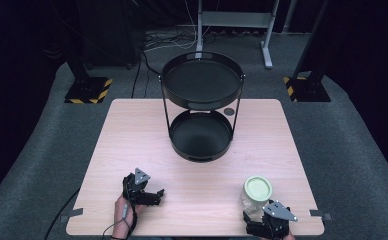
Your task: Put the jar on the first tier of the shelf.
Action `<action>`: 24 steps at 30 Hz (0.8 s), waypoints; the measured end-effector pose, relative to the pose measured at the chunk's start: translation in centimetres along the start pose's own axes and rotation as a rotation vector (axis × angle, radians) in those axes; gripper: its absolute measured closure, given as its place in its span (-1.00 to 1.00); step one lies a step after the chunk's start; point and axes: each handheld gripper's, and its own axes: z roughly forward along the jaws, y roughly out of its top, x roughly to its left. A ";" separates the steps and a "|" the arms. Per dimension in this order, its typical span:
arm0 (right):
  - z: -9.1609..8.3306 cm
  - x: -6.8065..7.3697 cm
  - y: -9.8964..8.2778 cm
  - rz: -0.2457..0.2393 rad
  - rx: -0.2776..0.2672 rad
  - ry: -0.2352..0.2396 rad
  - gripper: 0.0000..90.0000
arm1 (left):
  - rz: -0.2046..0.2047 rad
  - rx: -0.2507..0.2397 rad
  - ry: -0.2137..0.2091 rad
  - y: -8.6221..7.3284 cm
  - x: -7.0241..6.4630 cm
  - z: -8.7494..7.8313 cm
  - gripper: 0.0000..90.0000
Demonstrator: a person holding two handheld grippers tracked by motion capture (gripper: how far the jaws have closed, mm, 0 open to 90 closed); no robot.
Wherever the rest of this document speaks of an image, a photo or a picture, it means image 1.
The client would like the bundle of floor cables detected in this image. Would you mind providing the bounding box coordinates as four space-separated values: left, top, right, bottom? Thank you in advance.
130 28 201 99

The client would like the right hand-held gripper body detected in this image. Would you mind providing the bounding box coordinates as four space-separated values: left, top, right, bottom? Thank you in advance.
245 199 299 240

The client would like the grey cable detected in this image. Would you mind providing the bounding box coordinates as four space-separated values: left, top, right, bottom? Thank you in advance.
101 202 130 240

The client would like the grey tape strip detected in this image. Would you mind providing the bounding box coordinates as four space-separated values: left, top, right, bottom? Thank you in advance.
59 207 84 223
309 208 334 222

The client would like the black two-tier round rack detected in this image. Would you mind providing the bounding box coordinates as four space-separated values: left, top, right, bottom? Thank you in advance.
158 51 247 164

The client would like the grey metal stand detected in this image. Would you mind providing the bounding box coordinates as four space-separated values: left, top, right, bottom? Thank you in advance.
194 0 281 70

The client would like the glass jar with green lid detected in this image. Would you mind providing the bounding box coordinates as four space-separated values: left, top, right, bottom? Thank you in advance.
238 175 274 218

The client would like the black floor cable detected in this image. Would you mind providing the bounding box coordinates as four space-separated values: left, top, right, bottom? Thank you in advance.
43 187 82 240

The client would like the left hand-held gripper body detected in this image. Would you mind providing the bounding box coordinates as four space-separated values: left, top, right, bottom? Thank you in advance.
121 167 152 206

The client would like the black stand with striped base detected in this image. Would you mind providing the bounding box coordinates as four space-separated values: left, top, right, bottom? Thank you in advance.
283 0 332 103
50 0 114 105

